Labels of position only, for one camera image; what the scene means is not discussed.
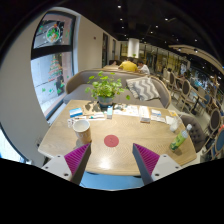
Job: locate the green potted plant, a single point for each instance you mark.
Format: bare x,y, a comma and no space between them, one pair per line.
105,87

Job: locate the grey white chevron pillow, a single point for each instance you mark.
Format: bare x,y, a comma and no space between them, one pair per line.
144,88

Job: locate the dark-framed decorated window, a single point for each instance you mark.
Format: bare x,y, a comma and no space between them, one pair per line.
50,76

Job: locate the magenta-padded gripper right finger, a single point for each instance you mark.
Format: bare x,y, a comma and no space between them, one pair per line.
146,160

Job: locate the blue white card box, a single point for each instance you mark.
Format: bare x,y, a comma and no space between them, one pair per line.
76,112

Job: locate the group of wooden dining chairs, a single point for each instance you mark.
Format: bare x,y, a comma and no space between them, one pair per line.
213,120

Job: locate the brown paper cup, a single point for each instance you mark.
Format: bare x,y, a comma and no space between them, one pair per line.
82,130

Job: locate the white teal pen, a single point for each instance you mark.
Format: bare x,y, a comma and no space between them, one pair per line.
95,117

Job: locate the silver blister pill pack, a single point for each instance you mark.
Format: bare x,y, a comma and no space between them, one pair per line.
70,122

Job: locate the clear plastic cup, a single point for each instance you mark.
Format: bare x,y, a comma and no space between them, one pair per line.
174,124

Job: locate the grey curved sofa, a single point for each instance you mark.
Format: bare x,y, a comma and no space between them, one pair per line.
78,90

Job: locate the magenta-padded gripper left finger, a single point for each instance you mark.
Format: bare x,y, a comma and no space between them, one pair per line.
76,159

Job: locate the green-labelled clear drink bottle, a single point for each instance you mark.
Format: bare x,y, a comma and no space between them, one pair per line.
178,139

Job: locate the group of ceiling spotlights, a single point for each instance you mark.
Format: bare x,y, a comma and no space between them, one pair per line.
156,26

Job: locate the flat round red coaster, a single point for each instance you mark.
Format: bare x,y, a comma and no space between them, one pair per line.
111,140

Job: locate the person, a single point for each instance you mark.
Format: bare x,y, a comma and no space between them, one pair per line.
128,65
144,68

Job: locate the grey tufted chair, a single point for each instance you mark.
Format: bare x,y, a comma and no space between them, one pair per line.
196,131

